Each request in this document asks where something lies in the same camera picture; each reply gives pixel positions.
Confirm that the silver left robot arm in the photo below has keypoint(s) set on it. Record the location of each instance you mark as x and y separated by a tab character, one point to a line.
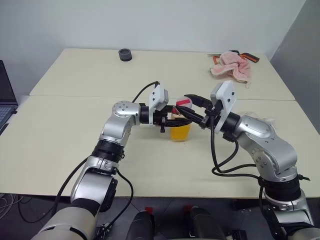
113	130

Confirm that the black round ribbed cap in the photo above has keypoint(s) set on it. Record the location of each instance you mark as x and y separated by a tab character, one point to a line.
125	55

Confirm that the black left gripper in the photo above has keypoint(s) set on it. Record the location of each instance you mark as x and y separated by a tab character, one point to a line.
160	117

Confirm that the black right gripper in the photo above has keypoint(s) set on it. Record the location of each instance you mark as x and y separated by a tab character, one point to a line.
212	112

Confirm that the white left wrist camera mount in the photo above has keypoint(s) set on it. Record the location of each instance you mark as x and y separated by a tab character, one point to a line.
158	96

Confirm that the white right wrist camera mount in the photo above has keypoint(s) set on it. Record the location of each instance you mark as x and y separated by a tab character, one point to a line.
226	97

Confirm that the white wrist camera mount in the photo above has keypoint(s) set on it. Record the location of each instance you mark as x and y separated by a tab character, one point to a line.
158	96
226	97

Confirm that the small red block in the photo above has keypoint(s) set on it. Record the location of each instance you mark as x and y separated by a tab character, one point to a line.
149	209

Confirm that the dark rounded shape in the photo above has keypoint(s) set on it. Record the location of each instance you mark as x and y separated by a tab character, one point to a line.
142	225
203	222

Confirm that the dark laptop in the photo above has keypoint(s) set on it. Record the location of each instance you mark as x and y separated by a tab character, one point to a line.
6	87

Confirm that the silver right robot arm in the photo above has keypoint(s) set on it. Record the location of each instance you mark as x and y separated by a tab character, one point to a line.
270	145

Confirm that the orange juice cup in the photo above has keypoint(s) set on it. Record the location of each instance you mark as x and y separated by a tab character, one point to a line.
180	133

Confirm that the pink crumpled towel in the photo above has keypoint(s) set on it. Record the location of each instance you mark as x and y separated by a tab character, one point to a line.
235	65

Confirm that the pale bottle cap red stripe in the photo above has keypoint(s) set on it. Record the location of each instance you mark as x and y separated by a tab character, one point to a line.
184	102

